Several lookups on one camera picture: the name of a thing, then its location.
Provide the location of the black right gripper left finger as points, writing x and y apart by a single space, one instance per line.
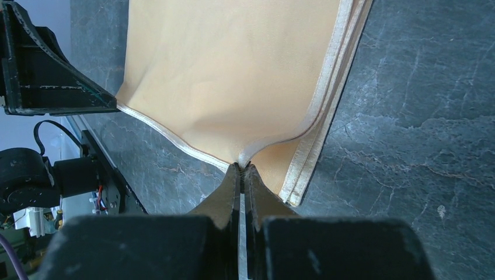
201 244

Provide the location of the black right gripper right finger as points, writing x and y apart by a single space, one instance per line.
284 245

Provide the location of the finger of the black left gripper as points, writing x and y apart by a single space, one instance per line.
37 78

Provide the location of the peach cloth napkin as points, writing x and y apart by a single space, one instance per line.
242 81

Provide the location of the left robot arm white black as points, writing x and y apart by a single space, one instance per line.
29 179

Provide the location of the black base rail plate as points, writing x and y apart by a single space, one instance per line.
114 196

